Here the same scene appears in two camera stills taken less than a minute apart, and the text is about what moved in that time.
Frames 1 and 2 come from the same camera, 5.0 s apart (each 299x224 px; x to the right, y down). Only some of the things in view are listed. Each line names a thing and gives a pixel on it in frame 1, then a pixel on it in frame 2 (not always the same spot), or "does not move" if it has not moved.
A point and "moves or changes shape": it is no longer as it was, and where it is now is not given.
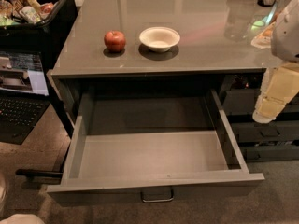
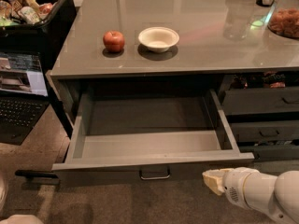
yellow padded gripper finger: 278,87 -> 232,182
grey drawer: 277,131 does not move
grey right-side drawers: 244,102 does not move
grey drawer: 156,146 moves or changes shape
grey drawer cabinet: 172,37 does not move
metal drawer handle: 157,201 -> 154,177
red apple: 115,41 does not move
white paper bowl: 159,38 does not move
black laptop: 23,93 does not move
